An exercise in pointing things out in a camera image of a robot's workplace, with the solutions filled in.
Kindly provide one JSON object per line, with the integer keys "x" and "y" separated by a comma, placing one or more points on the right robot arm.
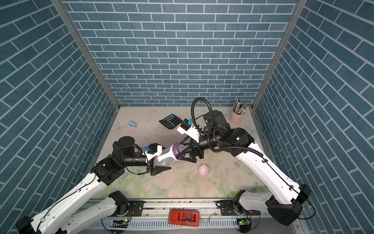
{"x": 285, "y": 203}

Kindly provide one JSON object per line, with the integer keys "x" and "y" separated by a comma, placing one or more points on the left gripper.
{"x": 155, "y": 170}

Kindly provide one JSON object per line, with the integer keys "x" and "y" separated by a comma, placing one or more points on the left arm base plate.
{"x": 130, "y": 208}

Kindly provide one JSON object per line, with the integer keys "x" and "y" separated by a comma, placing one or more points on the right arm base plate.
{"x": 231, "y": 208}

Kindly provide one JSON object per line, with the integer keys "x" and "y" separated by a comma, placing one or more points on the purple collar with nipple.
{"x": 175, "y": 149}

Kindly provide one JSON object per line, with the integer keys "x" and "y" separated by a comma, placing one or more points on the pink pen cup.
{"x": 236, "y": 119}

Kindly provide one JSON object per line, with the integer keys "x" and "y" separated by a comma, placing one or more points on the clear baby bottle body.
{"x": 165, "y": 159}

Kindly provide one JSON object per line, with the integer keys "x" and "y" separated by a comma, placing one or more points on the black calculator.
{"x": 171, "y": 121}

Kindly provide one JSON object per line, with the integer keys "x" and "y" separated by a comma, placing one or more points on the pink bottle cap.
{"x": 203, "y": 170}

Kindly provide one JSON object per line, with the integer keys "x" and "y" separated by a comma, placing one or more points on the small blue eraser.
{"x": 132, "y": 124}

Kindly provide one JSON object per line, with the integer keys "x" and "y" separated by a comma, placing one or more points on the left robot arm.
{"x": 63, "y": 217}

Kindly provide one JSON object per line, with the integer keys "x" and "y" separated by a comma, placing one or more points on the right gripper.
{"x": 194, "y": 144}

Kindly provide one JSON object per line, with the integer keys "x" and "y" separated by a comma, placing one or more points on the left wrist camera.
{"x": 153, "y": 150}

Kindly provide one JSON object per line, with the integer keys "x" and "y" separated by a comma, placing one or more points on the red box on rail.
{"x": 184, "y": 218}

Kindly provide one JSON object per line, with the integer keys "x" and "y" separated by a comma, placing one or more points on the aluminium front rail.
{"x": 156, "y": 211}

